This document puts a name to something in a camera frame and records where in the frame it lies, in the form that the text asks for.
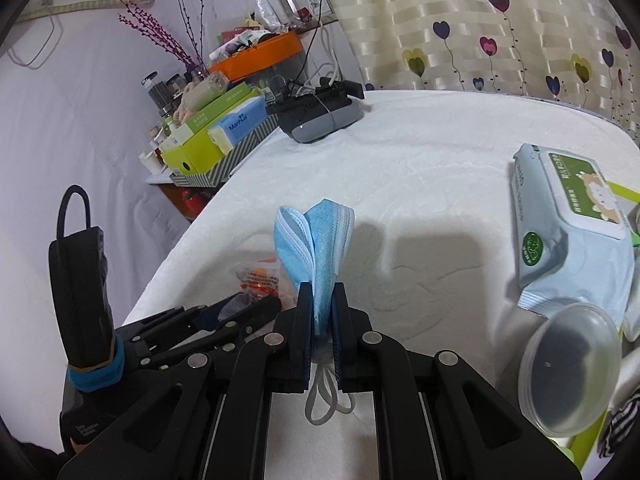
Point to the blue face mask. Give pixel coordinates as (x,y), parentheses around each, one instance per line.
(320,250)

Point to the beige wrapped wall pipe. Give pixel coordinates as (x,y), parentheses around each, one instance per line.
(90,6)

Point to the orange plastic tray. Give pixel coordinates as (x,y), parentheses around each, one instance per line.
(260,55)

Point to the striped cardboard tray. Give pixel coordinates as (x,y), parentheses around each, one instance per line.
(235,160)

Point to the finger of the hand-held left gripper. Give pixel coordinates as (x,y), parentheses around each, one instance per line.
(215,315)
(250,322)

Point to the beige rolled cloth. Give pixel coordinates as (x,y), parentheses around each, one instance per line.
(207,90)

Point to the light blue wet wipes pack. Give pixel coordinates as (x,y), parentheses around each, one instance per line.
(550,260)

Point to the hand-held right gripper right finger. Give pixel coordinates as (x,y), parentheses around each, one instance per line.
(342,340)

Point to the clear red printed plastic packet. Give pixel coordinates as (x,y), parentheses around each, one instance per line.
(260,280)

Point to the red plastic object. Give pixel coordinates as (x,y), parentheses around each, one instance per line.
(192,205)

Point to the clutter of small packets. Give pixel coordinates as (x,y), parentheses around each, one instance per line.
(250,35)

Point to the heart print striped curtain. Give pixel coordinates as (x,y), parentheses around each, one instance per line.
(425,10)

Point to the black white striped sock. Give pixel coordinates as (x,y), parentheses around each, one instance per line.
(620,420)

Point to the grey plastic jar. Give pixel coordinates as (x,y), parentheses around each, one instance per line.
(570,365)

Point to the blue tissue pack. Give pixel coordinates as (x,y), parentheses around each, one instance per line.
(240,122)

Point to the glass jar with dark lid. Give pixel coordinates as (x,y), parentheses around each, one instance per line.
(156,92)

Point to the purple dried flower branches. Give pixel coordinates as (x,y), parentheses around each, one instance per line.
(150,25)

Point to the black grey VR headset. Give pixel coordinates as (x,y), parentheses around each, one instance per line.
(320,120)

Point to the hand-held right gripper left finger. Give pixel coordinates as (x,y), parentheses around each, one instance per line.
(302,340)

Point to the green paper file box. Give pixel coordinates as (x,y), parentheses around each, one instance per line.
(200,152)

